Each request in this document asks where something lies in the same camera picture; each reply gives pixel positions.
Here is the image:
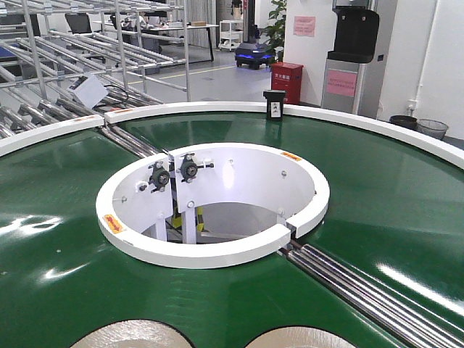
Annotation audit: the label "beige plate with black rim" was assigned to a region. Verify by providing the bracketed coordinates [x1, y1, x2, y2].
[72, 319, 194, 347]

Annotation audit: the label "steel conveyor rollers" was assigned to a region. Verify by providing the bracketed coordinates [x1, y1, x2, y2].
[99, 125, 160, 158]
[279, 240, 463, 347]

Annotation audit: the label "dark round waste bin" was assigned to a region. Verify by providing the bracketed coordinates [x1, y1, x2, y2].
[389, 115, 417, 131]

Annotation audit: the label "steel conveyor rollers near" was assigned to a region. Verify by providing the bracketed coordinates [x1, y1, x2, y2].
[279, 240, 463, 347]

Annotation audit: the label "office desk in background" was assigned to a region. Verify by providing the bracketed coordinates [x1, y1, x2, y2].
[92, 20, 219, 62]

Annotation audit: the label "white cart shelf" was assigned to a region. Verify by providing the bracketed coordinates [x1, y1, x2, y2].
[217, 20, 243, 51]

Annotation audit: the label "black sensor box on rim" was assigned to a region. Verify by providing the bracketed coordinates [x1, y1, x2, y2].
[263, 89, 286, 121]

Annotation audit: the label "blue lit mobile robot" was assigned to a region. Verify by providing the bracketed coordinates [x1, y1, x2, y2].
[235, 42, 275, 70]

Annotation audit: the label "pink wall notice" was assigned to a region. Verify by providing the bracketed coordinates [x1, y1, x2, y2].
[294, 15, 316, 37]

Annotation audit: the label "metal roller rack shelving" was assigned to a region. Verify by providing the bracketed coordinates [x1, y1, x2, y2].
[0, 0, 192, 139]

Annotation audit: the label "green potted plant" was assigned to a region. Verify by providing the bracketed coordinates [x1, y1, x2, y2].
[265, 0, 287, 62]

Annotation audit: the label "green circular conveyor belt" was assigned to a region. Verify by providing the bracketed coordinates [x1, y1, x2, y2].
[1, 112, 463, 347]

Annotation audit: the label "steel conveyor rollers far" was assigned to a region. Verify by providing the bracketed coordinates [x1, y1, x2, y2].
[99, 125, 160, 158]

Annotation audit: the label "white box on rack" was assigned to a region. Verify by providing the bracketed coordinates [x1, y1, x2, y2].
[67, 73, 108, 109]

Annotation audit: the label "white inner conveyor ring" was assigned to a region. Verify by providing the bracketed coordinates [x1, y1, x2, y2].
[95, 141, 331, 270]

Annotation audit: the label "white outer conveyor rim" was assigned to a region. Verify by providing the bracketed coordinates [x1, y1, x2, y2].
[1, 101, 463, 169]

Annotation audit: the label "black grey water dispenser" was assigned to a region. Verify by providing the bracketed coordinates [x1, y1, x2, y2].
[321, 1, 380, 114]

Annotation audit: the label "red fire extinguisher cabinet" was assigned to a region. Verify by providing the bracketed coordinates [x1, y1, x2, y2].
[271, 62, 303, 104]

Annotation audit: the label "mesh waste bin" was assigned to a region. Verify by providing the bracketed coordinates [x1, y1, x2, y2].
[416, 119, 449, 140]

